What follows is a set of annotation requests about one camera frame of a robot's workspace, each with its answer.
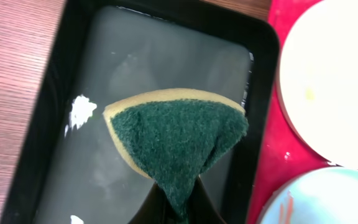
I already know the green and yellow sponge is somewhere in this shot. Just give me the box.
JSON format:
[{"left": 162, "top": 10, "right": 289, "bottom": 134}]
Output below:
[{"left": 103, "top": 88, "right": 249, "bottom": 223}]

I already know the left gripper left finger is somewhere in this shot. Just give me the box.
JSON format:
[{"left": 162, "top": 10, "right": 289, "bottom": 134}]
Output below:
[{"left": 129, "top": 184, "right": 175, "bottom": 224}]

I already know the red plastic tray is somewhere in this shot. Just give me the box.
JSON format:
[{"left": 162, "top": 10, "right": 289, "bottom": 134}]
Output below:
[{"left": 247, "top": 0, "right": 358, "bottom": 223}]

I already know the white round plate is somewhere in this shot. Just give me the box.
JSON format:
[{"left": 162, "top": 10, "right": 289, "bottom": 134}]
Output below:
[{"left": 278, "top": 0, "right": 358, "bottom": 169}]

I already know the black rectangular tray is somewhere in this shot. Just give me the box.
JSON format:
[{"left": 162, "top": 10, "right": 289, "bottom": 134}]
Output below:
[{"left": 0, "top": 1, "right": 279, "bottom": 223}]

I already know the light blue plate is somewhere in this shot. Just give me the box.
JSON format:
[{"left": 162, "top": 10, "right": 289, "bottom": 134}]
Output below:
[{"left": 257, "top": 167, "right": 358, "bottom": 224}]

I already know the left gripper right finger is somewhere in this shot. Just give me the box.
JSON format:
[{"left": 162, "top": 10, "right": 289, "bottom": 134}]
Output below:
[{"left": 187, "top": 177, "right": 226, "bottom": 224}]

